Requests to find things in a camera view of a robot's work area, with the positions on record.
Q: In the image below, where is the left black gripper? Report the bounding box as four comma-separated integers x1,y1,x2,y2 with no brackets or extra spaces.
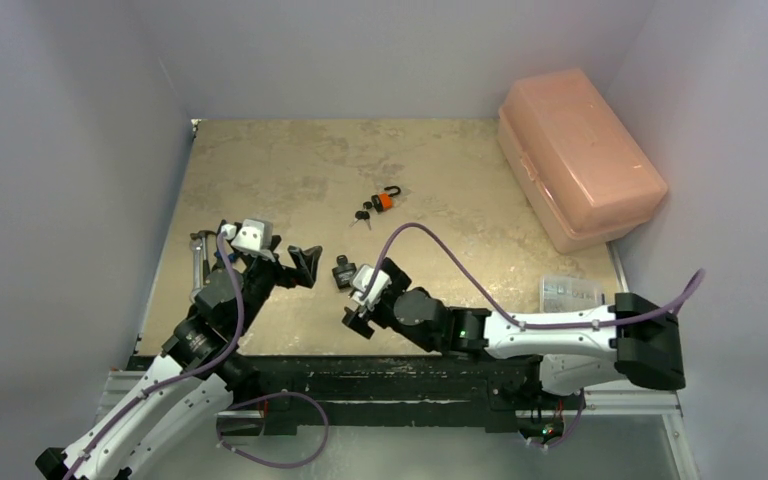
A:
234,235,320,333

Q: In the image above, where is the black head key pair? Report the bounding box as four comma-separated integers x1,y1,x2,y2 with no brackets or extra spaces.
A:
349,201,374,230

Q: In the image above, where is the orange black padlock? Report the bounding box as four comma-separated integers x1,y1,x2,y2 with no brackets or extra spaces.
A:
370,185,402,213

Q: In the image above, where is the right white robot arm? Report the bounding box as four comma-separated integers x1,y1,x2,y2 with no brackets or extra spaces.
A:
342,260,686,407

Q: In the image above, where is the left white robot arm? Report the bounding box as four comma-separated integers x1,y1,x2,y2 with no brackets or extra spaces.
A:
35,225,322,479

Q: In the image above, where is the small hammer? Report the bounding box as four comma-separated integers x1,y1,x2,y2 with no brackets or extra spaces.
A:
190,230,216,281

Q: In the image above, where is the steel wrench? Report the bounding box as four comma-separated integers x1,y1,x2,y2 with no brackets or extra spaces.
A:
189,236,206,303

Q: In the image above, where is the clear screw organizer box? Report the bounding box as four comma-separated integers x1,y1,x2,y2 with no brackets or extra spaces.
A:
539,275,605,313

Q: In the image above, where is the pink plastic storage box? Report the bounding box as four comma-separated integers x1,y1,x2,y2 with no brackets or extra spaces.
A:
498,69,668,254

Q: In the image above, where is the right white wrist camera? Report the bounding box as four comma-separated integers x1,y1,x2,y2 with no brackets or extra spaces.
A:
351,264,392,313

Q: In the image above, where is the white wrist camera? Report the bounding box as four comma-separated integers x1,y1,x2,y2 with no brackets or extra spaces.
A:
218,219,276,261
351,264,392,313

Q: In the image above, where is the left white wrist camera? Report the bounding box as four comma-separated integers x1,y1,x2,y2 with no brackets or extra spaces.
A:
218,219,276,261

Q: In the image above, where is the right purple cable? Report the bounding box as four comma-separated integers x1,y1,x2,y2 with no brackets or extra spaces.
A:
360,223,707,331

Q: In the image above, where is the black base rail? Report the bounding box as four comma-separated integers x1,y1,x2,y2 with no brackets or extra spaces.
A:
125,354,644,437

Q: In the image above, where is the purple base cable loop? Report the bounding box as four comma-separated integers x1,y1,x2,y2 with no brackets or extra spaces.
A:
215,391,331,470

